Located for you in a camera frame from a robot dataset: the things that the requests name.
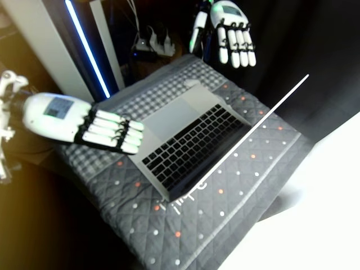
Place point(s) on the wide white frame panel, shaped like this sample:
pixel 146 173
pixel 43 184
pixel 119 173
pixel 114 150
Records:
pixel 47 47

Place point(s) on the white power strip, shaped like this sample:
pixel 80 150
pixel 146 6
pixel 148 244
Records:
pixel 163 43

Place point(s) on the bright light strip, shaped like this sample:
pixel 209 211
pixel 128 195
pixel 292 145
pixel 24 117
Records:
pixel 87 50

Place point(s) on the silver laptop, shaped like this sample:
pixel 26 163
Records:
pixel 174 118

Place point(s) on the small white power adapter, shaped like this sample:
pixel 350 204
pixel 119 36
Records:
pixel 142 43

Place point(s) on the narrow white frame post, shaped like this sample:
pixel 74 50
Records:
pixel 107 42

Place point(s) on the grey quilt with bear print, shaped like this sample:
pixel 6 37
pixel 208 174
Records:
pixel 168 225

